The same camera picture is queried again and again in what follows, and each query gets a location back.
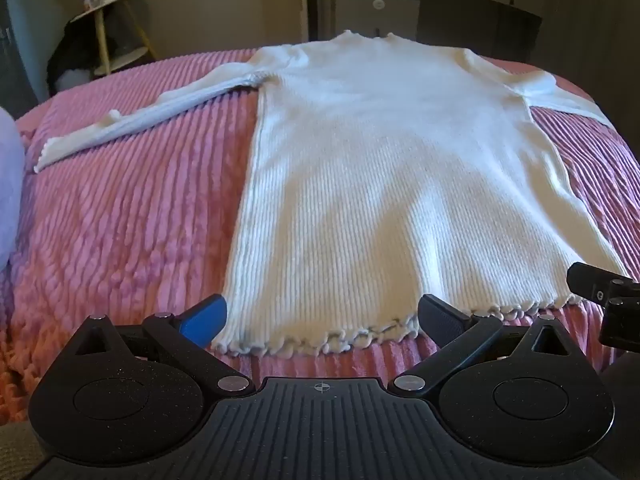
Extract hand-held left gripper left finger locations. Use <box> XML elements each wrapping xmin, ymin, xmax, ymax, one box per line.
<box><xmin>74</xmin><ymin>294</ymin><xmax>256</xmax><ymax>395</ymax></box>

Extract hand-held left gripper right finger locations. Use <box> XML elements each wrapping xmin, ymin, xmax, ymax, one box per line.
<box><xmin>392</xmin><ymin>294</ymin><xmax>576</xmax><ymax>394</ymax></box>

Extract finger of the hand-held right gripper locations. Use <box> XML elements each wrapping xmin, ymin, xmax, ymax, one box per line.
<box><xmin>566</xmin><ymin>262</ymin><xmax>640</xmax><ymax>357</ymax></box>

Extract white ribbed knit sweater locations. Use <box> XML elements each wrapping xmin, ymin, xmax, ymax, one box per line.
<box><xmin>34</xmin><ymin>31</ymin><xmax>635</xmax><ymax>359</ymax></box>

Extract pink ribbed blanket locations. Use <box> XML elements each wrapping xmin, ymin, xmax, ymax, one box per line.
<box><xmin>0</xmin><ymin>47</ymin><xmax>640</xmax><ymax>413</ymax></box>

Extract lilac pillow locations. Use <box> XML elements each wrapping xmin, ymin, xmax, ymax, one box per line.
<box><xmin>0</xmin><ymin>106</ymin><xmax>26</xmax><ymax>271</ymax></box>

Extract black cloth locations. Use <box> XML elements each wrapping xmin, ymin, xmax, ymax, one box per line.
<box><xmin>46</xmin><ymin>24</ymin><xmax>151</xmax><ymax>97</ymax></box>

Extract grey small cabinet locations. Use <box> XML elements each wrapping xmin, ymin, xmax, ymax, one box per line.
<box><xmin>332</xmin><ymin>0</ymin><xmax>422</xmax><ymax>44</ymax></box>

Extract white side table yellow legs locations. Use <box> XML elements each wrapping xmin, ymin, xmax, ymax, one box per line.
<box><xmin>69</xmin><ymin>0</ymin><xmax>157</xmax><ymax>77</ymax></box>

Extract grey dressing table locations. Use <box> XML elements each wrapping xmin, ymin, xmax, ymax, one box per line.
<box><xmin>387</xmin><ymin>0</ymin><xmax>547</xmax><ymax>63</ymax></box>

